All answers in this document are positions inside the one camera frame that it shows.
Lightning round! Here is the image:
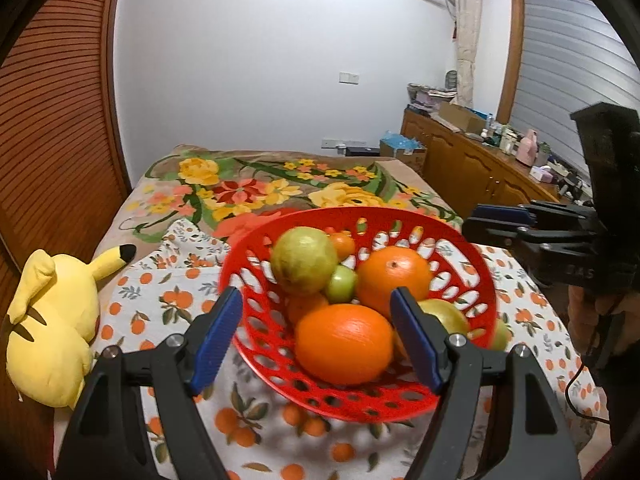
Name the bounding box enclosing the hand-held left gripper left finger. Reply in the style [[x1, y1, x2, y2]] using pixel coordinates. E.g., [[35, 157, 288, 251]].
[[52, 286, 244, 480]]

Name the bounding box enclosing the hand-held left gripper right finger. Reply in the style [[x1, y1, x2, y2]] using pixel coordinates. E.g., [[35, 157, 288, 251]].
[[390, 286, 583, 480]]

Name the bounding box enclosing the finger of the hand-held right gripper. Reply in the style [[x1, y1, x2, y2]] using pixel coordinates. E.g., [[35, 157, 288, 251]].
[[474, 203, 597, 232], [461, 217, 552, 287]]

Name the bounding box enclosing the yellow citrus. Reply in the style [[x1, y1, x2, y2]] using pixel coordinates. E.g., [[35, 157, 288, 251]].
[[392, 298, 471, 361]]

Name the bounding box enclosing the medium orange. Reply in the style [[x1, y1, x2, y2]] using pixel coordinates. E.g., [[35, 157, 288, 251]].
[[356, 246, 433, 321]]

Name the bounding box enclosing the red perforated plastic basket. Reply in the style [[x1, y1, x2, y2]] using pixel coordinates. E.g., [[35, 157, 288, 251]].
[[218, 206, 498, 423]]

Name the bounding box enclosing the large orange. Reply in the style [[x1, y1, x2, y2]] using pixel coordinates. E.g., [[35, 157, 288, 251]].
[[294, 304, 396, 386]]

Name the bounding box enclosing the round green pear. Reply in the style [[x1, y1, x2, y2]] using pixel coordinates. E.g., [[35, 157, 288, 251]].
[[492, 317, 513, 352]]

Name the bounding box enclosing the small tangerine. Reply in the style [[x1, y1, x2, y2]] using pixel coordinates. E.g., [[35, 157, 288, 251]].
[[327, 230, 356, 262], [286, 291, 331, 328]]

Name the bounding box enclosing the large green pear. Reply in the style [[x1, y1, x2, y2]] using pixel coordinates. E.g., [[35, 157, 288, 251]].
[[270, 226, 339, 295]]

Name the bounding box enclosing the person's right forearm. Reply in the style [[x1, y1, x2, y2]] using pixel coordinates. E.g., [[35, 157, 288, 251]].
[[597, 295, 640, 466]]

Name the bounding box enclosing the person's right hand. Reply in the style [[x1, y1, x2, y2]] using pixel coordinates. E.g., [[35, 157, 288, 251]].
[[566, 285, 598, 357]]

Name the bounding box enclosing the wooden cabinet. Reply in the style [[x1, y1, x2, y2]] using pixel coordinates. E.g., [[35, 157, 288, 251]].
[[401, 107, 596, 206]]

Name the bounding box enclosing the orange print tablecloth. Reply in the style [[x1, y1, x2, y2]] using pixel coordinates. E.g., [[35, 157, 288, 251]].
[[90, 217, 601, 480]]

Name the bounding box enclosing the pink bottle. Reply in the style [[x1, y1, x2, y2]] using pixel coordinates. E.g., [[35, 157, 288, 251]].
[[516, 130, 538, 167]]

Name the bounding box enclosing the small green apple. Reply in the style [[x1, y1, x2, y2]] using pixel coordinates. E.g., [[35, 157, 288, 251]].
[[325, 265, 359, 304]]

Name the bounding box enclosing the open cardboard box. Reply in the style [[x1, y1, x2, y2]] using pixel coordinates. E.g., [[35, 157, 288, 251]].
[[439, 101, 486, 133]]

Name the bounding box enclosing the cardboard box with blue bags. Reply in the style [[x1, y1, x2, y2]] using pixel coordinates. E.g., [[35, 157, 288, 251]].
[[379, 131, 428, 177]]

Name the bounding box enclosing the wooden framed window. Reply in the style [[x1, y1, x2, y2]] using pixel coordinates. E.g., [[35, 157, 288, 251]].
[[500, 0, 640, 181]]

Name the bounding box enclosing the stack of newspapers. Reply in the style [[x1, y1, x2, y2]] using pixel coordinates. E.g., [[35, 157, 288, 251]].
[[406, 82, 457, 113]]

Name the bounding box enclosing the floral blanket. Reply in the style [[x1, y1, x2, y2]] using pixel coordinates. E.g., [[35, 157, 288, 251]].
[[50, 144, 466, 480]]

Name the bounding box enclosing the yellow plush toy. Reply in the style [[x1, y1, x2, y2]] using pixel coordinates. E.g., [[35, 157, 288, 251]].
[[2, 244, 137, 408]]

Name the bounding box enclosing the beige curtain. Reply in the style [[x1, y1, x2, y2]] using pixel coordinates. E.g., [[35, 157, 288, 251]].
[[452, 0, 481, 108]]

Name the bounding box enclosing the wooden louvred wardrobe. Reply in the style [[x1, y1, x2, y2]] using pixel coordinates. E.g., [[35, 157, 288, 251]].
[[0, 0, 133, 480]]

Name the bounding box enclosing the black cable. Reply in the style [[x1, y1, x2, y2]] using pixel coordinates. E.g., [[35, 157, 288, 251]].
[[564, 330, 612, 423]]

